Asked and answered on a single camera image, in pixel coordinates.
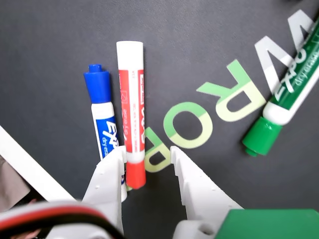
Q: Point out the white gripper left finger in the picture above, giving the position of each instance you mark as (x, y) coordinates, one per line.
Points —
(107, 184)

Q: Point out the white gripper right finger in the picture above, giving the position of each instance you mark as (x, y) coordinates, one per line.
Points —
(199, 196)

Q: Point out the red dry erase marker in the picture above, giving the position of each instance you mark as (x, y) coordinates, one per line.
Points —
(130, 107)

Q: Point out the blue dry erase marker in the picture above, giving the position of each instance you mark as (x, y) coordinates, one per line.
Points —
(99, 94)

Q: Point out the green dry erase marker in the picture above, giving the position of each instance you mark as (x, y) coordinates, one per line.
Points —
(281, 104)

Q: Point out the dark grey mat with lettering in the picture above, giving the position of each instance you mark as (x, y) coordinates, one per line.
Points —
(187, 49)

